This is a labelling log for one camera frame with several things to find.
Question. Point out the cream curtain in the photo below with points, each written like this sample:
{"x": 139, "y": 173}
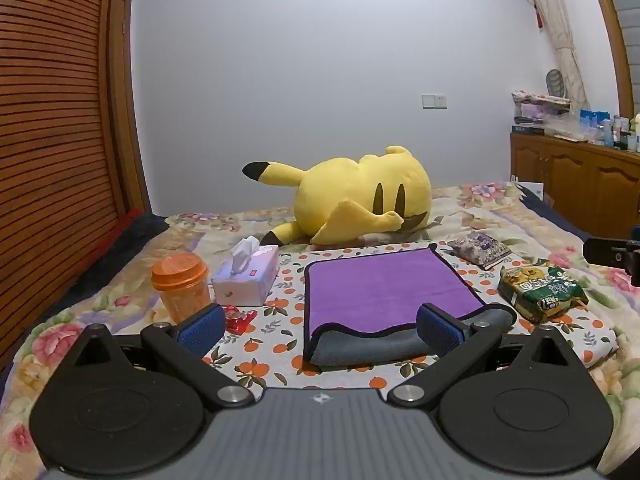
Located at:
{"x": 560, "y": 25}

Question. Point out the floral bed sheet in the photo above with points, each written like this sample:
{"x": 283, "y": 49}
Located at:
{"x": 100, "y": 305}

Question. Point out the green snack packet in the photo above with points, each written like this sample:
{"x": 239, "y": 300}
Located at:
{"x": 542, "y": 287}

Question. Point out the white wall switch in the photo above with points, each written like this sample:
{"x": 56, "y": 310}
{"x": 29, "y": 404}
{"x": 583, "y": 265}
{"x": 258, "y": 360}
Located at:
{"x": 434, "y": 101}

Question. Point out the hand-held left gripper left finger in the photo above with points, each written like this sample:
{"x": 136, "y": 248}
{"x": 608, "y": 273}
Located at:
{"x": 202, "y": 329}

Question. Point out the dark blue blanket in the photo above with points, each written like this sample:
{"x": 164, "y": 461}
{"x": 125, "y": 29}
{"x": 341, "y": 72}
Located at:
{"x": 135, "y": 232}

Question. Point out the yellow plush toy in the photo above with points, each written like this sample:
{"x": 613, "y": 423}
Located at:
{"x": 350, "y": 195}

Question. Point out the white cardboard box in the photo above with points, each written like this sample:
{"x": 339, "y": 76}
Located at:
{"x": 531, "y": 189}

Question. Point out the wooden cabinet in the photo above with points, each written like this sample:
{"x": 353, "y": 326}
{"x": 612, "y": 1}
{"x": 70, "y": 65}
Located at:
{"x": 575, "y": 180}

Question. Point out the purple and grey towel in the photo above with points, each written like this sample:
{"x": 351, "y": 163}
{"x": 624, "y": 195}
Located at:
{"x": 390, "y": 285}

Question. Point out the louvered wooden wardrobe door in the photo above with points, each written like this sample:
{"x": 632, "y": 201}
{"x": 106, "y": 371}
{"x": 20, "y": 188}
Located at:
{"x": 50, "y": 110}

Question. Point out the pile of printed bags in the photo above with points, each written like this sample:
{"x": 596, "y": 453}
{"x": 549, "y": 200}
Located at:
{"x": 540, "y": 110}

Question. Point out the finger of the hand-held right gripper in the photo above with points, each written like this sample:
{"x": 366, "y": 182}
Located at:
{"x": 602, "y": 251}

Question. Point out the red hanging ornament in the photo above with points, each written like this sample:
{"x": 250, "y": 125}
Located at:
{"x": 538, "y": 16}

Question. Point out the orange plastic jar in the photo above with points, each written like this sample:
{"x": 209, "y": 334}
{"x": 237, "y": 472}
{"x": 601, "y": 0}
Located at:
{"x": 181, "y": 290}

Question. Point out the cluster of toiletry bottles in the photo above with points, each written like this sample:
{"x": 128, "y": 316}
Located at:
{"x": 610, "y": 130}

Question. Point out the small grey fan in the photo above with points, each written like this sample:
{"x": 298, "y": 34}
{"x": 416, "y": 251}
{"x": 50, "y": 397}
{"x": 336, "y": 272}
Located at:
{"x": 555, "y": 82}

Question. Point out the purple floral packet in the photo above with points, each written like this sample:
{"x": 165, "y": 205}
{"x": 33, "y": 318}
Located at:
{"x": 480, "y": 250}

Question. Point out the orange fruit print cloth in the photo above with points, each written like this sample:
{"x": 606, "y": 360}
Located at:
{"x": 280, "y": 340}

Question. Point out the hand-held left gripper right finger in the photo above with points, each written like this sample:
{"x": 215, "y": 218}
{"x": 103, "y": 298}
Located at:
{"x": 440, "y": 335}

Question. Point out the red candy wrapper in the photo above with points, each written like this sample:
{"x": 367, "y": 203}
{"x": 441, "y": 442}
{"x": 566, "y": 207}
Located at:
{"x": 239, "y": 321}

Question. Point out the pink tissue box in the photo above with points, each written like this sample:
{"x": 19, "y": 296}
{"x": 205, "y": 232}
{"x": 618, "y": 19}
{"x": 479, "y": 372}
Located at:
{"x": 250, "y": 280}

